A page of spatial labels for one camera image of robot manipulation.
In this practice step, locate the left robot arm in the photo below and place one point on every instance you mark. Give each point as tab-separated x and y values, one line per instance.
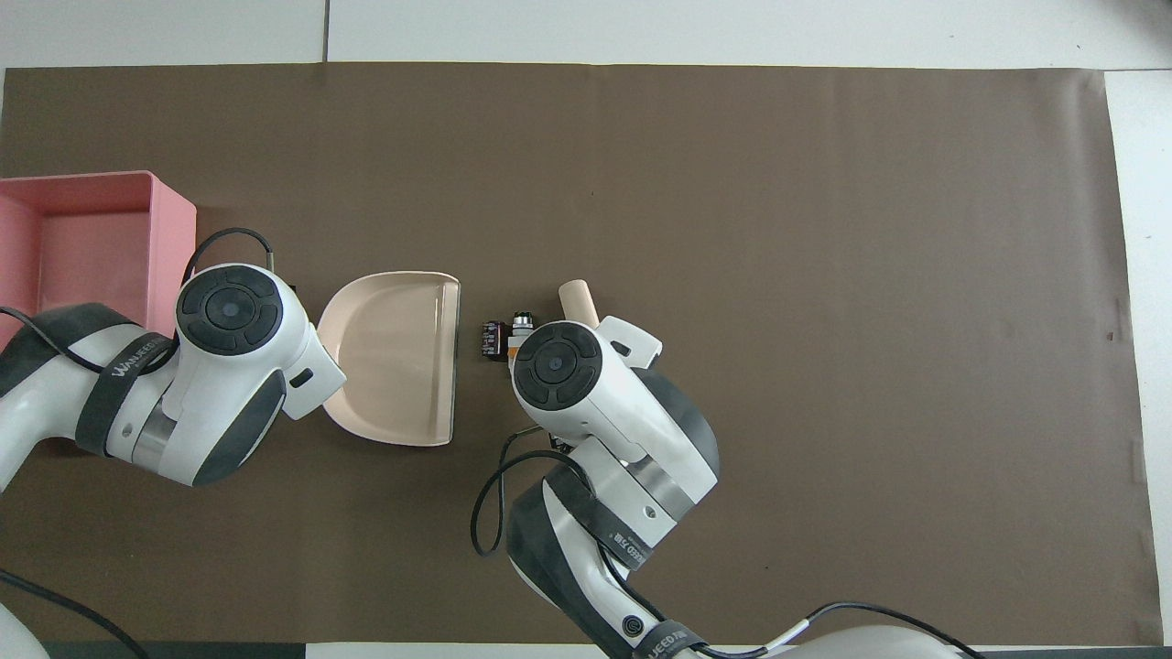
229	384

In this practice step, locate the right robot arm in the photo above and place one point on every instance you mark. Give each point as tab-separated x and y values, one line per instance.
613	412

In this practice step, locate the pink plastic bin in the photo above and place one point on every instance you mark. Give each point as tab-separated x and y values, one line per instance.
92	243

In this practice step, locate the small silver round component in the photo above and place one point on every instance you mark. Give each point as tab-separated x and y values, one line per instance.
523	319

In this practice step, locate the small dark electronic component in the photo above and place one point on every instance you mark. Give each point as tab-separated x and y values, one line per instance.
494	340

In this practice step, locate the beige plastic dustpan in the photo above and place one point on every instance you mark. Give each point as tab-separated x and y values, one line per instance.
394	357

